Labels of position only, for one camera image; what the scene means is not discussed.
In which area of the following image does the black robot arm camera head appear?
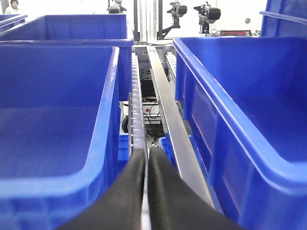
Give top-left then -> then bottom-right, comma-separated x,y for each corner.
193,1 -> 221,34

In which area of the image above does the blue bin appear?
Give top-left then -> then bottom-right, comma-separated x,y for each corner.
173,37 -> 307,230
0,45 -> 120,230
0,14 -> 134,101

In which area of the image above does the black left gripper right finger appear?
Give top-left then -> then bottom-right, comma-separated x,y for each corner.
148,147 -> 242,230

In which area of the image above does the steel shelf divider rail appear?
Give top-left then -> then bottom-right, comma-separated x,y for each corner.
147,46 -> 216,209

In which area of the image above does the blue bin near left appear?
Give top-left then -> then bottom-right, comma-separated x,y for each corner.
0,45 -> 120,230

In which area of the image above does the person in white shirt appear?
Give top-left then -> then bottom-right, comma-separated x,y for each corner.
4,0 -> 21,14

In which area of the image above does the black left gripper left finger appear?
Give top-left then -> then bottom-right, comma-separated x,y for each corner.
58,149 -> 145,230

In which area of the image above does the blue bin behind left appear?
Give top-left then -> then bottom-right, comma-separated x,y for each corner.
0,14 -> 134,101

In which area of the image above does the blue bin near right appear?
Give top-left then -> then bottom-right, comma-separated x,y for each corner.
173,37 -> 307,230

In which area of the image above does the white roller track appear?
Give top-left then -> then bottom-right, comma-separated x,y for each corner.
131,53 -> 146,150

